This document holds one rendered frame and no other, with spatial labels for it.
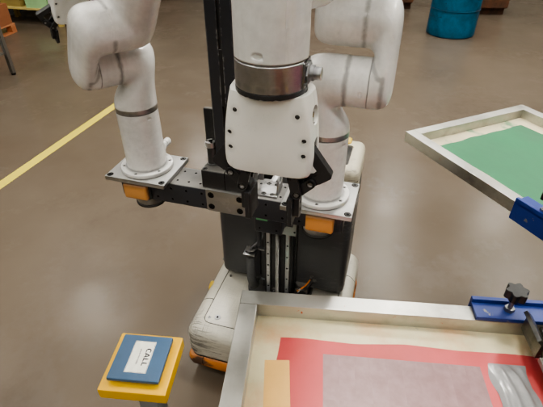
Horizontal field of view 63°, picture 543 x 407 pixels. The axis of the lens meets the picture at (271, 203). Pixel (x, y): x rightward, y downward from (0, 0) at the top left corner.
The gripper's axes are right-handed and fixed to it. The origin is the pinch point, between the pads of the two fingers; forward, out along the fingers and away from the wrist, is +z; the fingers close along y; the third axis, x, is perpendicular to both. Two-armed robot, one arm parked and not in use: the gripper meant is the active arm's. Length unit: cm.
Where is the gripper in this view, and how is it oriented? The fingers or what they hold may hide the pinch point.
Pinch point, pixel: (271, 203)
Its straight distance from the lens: 54.5
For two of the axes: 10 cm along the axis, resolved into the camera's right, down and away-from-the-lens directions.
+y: -9.6, -1.7, 2.3
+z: 0.0, 8.1, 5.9
